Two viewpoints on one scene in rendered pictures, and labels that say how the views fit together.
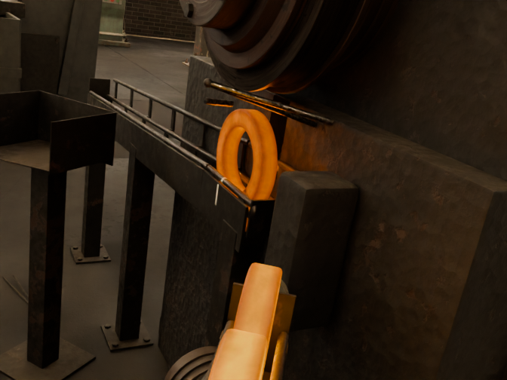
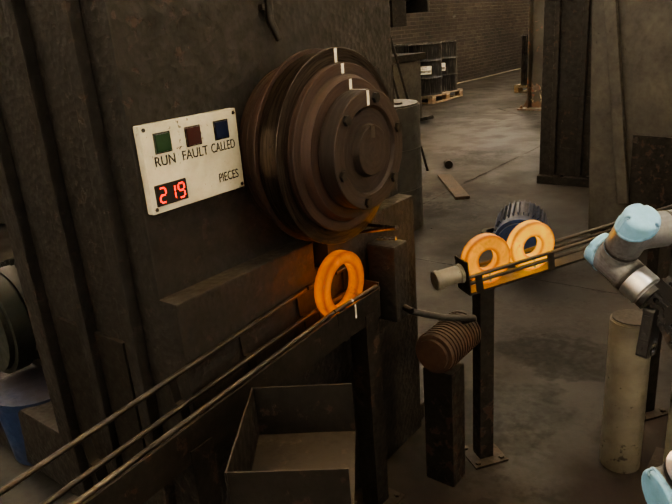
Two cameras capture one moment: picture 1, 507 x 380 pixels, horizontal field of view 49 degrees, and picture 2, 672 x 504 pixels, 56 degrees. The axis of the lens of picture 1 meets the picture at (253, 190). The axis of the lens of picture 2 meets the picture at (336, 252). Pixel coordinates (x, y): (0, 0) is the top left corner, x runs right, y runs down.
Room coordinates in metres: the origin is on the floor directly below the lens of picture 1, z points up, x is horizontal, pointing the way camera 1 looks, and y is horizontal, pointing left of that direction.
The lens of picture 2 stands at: (1.55, 1.48, 1.39)
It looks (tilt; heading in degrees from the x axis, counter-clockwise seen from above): 19 degrees down; 249
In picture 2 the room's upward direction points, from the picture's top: 5 degrees counter-clockwise
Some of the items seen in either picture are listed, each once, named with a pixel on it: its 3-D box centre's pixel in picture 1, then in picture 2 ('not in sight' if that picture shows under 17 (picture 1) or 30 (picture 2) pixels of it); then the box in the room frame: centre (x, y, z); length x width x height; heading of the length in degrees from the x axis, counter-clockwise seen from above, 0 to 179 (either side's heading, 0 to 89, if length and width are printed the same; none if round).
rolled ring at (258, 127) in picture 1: (244, 159); (339, 284); (0.98, 0.02, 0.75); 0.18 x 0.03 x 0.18; 30
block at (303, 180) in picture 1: (307, 250); (388, 279); (0.78, -0.10, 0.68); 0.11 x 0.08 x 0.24; 120
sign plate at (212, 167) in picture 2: not in sight; (193, 158); (1.33, 0.11, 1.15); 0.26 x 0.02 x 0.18; 30
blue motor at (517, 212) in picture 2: not in sight; (521, 232); (-0.77, -1.44, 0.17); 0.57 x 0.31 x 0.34; 50
